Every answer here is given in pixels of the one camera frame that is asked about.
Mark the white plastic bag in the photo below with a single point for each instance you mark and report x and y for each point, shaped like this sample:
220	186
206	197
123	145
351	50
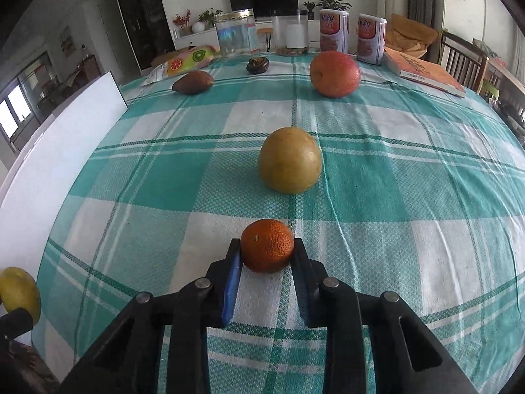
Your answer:
154	78

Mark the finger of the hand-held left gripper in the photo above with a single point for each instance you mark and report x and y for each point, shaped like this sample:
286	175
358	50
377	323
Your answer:
16	325

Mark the wooden bench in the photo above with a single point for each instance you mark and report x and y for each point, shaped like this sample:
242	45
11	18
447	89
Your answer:
264	33

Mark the glass jar gold lid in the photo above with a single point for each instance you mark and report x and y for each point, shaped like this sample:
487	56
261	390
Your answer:
234	33

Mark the green stool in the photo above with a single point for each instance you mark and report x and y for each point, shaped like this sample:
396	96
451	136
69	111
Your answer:
489	89

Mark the orange lounge chair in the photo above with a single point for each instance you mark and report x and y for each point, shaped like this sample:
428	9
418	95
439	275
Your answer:
410	35

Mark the wall picture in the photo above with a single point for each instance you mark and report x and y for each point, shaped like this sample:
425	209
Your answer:
68	41

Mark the orange book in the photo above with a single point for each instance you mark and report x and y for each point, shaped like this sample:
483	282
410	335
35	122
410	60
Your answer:
426	72

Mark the large potted plant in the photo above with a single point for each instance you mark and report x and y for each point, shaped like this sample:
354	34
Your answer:
332	2

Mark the green brown orange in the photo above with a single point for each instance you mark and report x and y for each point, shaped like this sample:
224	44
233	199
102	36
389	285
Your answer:
290	160

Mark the white television cabinet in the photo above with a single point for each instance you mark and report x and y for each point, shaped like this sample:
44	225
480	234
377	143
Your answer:
192	41

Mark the black display cabinet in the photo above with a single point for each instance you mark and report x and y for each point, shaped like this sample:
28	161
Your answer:
141	16

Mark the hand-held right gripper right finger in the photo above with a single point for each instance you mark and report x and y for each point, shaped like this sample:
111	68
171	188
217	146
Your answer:
303	291

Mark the dark mangosteen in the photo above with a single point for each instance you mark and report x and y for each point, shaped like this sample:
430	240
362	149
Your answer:
257	65

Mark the glass jar black lid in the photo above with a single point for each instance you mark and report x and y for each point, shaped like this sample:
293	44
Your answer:
289	33

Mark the red white can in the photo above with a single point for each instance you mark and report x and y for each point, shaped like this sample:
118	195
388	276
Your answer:
334	30
371	39

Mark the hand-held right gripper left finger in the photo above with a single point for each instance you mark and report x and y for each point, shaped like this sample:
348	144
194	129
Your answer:
231	287

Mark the dark wooden chair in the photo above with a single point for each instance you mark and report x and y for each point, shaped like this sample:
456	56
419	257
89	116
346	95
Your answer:
463	59

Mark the red flower arrangement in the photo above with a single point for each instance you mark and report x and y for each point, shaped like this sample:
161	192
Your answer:
181	20

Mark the small tangerine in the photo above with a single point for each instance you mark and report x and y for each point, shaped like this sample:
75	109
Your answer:
266	246

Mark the teal white checked tablecloth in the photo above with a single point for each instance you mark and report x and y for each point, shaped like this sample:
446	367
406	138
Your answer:
369	213

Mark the fruit print snack bag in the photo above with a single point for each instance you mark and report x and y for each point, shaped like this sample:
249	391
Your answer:
184	61

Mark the small potted plant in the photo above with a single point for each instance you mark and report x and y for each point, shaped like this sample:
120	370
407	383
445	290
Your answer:
309	8

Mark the yellow green orange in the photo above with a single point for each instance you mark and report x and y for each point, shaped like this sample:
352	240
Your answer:
18	289

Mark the white round vase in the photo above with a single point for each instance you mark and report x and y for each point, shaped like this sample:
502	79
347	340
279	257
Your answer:
198	27

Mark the wooden desk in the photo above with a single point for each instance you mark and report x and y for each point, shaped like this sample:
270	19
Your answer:
506	76

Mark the bushy potted plant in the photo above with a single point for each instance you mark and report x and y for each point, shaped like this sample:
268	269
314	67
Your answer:
210	16

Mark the large red orange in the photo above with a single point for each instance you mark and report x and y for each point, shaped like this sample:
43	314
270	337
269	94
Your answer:
334	74

